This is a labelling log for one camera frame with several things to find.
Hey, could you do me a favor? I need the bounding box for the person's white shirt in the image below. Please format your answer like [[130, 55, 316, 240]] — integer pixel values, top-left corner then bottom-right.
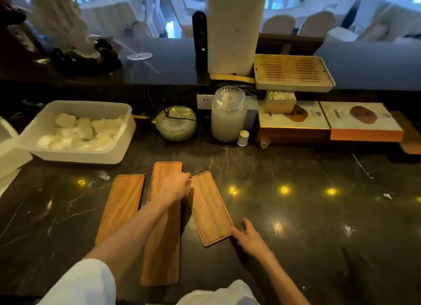
[[38, 258, 260, 305]]

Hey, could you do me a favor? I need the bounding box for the clear glass lidded jar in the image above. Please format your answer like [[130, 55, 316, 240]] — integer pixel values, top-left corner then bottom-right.
[[211, 86, 247, 143]]

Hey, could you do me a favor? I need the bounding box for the person's right hand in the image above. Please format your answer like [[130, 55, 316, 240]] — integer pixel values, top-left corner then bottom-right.
[[230, 218, 272, 260]]

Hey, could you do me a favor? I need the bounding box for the group of white covered chairs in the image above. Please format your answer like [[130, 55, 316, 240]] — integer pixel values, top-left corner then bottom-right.
[[261, 0, 421, 42]]

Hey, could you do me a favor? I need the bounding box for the flat brown box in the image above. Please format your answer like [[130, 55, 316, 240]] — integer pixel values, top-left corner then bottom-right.
[[256, 135, 331, 147]]

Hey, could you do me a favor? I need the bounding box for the yellow wooden roll holder base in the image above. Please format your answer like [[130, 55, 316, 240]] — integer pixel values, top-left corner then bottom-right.
[[209, 73, 256, 84]]

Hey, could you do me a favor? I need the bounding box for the bamboo slatted tea tray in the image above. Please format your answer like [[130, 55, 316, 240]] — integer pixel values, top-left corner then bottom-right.
[[253, 54, 336, 93]]

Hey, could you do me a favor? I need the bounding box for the large white paper towel roll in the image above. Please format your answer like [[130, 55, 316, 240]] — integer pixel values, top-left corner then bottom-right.
[[206, 0, 269, 77]]

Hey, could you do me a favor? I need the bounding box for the pale blue carton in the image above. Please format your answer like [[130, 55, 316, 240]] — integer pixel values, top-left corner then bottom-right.
[[243, 96, 260, 130]]

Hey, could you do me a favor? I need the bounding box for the white wall socket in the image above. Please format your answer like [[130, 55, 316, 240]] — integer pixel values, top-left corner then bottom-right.
[[196, 94, 215, 111]]

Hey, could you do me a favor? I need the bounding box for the dark rock ornament base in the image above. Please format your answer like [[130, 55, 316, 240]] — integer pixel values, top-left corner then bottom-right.
[[49, 38, 122, 75]]

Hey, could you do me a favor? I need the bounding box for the pile of white translucent pieces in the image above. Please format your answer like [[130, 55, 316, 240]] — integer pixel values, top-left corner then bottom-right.
[[37, 113, 127, 152]]

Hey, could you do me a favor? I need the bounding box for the person's left hand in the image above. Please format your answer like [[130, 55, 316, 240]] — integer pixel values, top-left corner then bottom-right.
[[157, 172, 193, 202]]

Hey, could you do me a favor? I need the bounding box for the person's right forearm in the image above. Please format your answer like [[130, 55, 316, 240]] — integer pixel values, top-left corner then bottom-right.
[[258, 250, 311, 305]]

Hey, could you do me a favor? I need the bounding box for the small beige box green print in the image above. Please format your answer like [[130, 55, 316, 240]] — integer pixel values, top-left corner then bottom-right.
[[264, 90, 296, 115]]

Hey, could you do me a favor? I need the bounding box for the round pale green lidded pot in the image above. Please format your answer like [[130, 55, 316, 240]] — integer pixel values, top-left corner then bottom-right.
[[153, 105, 197, 142]]

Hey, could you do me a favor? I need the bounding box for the person's left forearm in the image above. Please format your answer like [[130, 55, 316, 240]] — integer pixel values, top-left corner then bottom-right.
[[84, 190, 178, 284]]

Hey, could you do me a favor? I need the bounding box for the raised dark bar top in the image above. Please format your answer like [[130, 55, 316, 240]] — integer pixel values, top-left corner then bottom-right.
[[0, 35, 421, 91]]

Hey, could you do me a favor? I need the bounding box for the black tall slim device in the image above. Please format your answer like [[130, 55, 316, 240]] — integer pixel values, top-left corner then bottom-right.
[[192, 11, 208, 72]]

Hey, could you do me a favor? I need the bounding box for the white and orange gift box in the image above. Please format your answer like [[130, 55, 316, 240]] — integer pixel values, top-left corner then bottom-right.
[[319, 100, 404, 143]]

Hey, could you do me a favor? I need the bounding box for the white flat lid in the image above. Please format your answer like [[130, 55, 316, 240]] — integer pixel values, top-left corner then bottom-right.
[[0, 168, 21, 197]]

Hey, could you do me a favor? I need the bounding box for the white coral ornament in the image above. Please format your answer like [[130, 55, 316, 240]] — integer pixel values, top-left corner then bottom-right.
[[19, 0, 99, 57]]

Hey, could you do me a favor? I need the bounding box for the clear wine glass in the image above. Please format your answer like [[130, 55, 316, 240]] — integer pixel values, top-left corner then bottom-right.
[[126, 22, 153, 61]]

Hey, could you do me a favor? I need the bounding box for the wooden tray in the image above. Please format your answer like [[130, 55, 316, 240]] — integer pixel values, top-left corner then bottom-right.
[[140, 196, 182, 287], [147, 161, 183, 203], [186, 171, 234, 247], [95, 174, 145, 246]]

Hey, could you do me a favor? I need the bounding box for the dark marble countertop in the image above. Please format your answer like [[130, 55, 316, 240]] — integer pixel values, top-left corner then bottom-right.
[[0, 123, 421, 305]]

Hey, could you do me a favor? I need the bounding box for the white and gold-brown gift box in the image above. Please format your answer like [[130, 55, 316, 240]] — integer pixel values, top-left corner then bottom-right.
[[257, 100, 331, 139]]

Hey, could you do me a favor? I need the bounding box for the wooden board on dark base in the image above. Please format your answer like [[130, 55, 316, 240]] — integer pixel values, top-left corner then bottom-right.
[[389, 110, 421, 156]]

